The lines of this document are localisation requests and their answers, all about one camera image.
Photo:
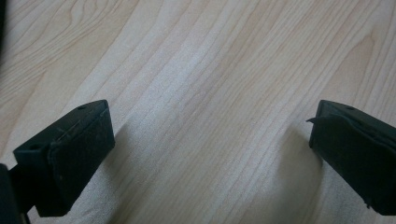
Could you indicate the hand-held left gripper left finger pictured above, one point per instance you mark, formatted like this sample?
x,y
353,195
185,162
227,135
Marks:
x,y
74,155

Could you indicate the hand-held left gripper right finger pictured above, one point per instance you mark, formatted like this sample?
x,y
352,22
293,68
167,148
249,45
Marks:
x,y
358,149

